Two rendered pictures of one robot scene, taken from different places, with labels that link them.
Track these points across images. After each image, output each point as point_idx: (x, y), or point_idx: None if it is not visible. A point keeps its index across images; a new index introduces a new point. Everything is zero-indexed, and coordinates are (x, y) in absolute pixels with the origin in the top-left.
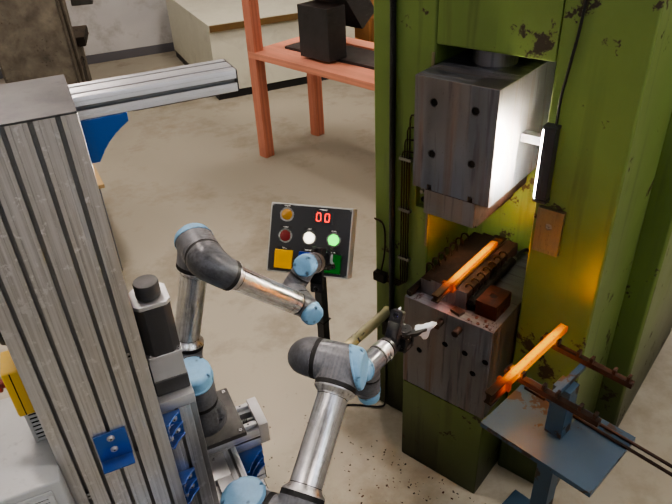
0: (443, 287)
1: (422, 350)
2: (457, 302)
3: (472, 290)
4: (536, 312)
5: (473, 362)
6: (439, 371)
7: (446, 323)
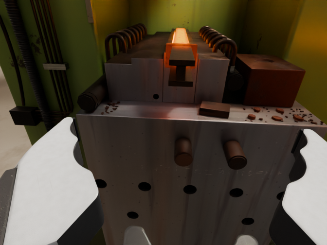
0: (181, 49)
1: (139, 214)
2: (201, 93)
3: (233, 53)
4: (304, 83)
5: (254, 203)
6: (177, 235)
7: (195, 145)
